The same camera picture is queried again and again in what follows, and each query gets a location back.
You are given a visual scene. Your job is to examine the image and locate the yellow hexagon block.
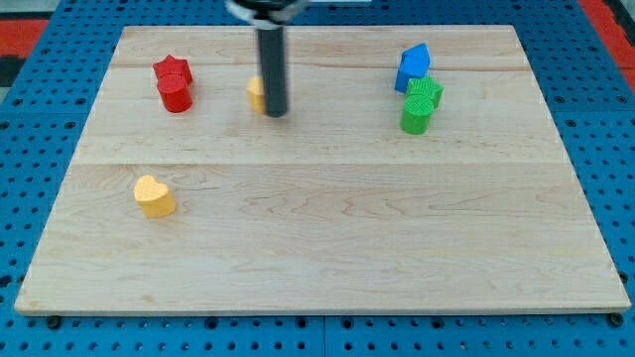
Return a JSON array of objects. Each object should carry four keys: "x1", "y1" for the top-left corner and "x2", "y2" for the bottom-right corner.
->
[{"x1": 246, "y1": 76, "x2": 266, "y2": 114}]

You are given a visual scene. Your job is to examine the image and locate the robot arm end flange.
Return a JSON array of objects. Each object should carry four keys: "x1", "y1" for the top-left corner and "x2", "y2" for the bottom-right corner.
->
[{"x1": 224, "y1": 0, "x2": 311, "y2": 26}]

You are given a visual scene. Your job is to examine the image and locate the green circle block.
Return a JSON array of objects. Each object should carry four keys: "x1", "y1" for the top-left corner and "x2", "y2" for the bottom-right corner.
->
[{"x1": 400, "y1": 95, "x2": 435, "y2": 135}]

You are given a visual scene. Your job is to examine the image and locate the red circle block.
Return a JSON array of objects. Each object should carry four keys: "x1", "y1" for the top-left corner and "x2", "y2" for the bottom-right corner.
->
[{"x1": 157, "y1": 74, "x2": 192, "y2": 113}]

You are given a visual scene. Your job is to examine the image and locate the light wooden board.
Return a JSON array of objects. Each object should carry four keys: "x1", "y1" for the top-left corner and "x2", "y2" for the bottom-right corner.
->
[{"x1": 15, "y1": 25, "x2": 631, "y2": 316}]

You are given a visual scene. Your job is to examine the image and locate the green star block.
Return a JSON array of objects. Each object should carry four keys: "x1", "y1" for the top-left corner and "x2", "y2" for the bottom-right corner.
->
[{"x1": 406, "y1": 75, "x2": 444, "y2": 109}]

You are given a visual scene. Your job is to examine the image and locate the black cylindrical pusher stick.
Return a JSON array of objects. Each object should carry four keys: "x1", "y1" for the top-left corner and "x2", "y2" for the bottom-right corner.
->
[{"x1": 256, "y1": 24, "x2": 288, "y2": 117}]

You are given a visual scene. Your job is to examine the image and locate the blue pentagon block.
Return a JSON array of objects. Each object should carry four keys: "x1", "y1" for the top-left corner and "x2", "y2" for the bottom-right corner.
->
[{"x1": 394, "y1": 43, "x2": 432, "y2": 93}]

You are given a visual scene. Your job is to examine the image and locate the yellow heart block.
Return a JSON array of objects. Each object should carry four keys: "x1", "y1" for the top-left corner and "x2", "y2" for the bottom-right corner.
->
[{"x1": 134, "y1": 175, "x2": 177, "y2": 218}]

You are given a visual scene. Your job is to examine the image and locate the red star block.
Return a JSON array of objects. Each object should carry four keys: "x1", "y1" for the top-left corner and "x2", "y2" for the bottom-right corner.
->
[{"x1": 153, "y1": 55, "x2": 193, "y2": 84}]

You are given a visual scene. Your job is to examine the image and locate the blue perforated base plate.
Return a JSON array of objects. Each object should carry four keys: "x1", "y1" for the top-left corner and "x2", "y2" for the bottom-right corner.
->
[{"x1": 1, "y1": 1, "x2": 634, "y2": 356}]

